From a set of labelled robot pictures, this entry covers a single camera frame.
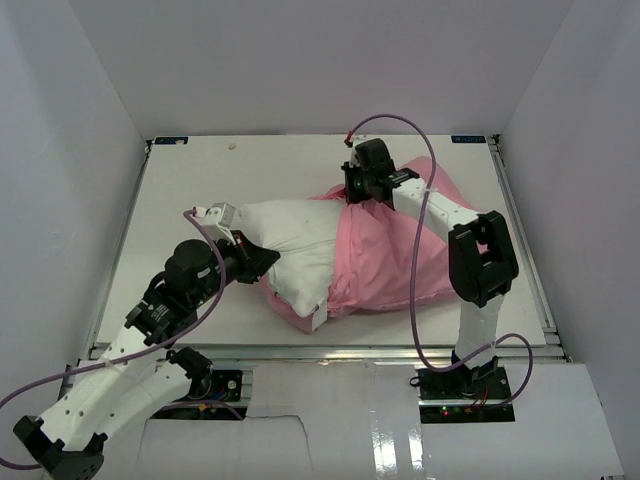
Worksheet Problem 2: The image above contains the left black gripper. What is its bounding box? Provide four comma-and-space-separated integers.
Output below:
191, 229, 280, 307

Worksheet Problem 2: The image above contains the white pillow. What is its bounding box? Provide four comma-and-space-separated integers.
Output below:
234, 200, 344, 334

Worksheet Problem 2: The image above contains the pink floral pillowcase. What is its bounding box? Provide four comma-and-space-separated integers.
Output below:
264, 156, 484, 335

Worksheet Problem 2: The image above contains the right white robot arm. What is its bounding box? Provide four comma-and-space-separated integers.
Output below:
342, 138, 519, 399

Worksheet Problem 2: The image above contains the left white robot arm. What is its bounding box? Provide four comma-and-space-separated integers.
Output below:
13, 230, 280, 479

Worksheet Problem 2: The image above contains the right blue table label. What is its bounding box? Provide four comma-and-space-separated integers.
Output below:
451, 135, 486, 144

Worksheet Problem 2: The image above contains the blue table label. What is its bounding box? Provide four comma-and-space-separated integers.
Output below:
451, 135, 486, 144
153, 136, 189, 145

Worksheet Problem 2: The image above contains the left blue table label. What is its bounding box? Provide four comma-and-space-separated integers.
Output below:
153, 136, 189, 145

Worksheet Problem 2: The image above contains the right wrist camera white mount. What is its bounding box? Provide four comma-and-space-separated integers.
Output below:
343, 130, 369, 169

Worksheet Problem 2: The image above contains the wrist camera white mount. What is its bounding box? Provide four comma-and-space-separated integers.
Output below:
343, 130, 369, 169
194, 202, 236, 244

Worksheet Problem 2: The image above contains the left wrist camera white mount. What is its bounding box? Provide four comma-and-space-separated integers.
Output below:
194, 202, 236, 244

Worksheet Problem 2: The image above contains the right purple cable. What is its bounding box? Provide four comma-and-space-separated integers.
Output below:
347, 114, 534, 409

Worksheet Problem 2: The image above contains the purple cable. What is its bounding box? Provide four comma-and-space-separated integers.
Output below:
0, 207, 226, 471
347, 114, 534, 409

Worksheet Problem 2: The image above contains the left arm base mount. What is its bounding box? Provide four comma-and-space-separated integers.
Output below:
152, 347, 247, 421

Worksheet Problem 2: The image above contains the aluminium table front rail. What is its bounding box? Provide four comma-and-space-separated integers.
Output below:
89, 344, 566, 365

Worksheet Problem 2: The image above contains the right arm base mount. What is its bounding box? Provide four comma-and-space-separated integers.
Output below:
409, 367, 515, 425

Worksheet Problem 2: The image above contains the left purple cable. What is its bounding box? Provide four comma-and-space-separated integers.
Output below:
0, 207, 226, 471

